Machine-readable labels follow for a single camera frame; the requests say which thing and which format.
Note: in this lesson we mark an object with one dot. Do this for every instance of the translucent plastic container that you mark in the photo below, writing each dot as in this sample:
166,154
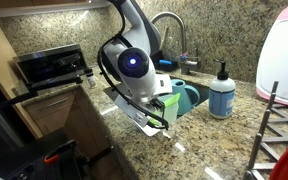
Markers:
169,113

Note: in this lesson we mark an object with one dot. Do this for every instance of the stainless steel sink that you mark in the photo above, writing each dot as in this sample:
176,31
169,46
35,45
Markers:
203,90

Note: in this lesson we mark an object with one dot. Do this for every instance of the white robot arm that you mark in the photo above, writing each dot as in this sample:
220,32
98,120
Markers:
125,61

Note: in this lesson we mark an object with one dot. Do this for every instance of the pink white cutting board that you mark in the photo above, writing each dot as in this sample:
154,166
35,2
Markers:
273,61

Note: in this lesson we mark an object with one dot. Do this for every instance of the stainless steel faucet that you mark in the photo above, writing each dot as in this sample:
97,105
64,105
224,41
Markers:
186,64

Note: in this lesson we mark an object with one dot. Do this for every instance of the blue white soap dispenser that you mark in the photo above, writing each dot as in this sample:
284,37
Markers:
221,94

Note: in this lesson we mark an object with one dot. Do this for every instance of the wooden cabinet drawers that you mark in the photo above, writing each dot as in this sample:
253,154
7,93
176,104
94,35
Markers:
72,111

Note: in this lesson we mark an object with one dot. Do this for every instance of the black equipment with orange clip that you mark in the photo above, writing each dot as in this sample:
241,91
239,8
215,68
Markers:
51,157

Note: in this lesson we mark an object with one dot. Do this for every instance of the small white bottle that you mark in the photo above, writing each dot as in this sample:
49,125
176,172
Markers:
91,80

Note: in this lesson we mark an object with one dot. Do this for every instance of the black utensil caddy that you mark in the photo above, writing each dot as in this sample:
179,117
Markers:
163,64

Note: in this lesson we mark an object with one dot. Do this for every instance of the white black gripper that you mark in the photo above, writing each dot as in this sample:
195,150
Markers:
140,100

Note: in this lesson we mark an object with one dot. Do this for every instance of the metal dish rack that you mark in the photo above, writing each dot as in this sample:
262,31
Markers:
268,133

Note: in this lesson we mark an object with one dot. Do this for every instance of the teal watering can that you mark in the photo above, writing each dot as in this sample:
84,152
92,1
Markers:
189,96

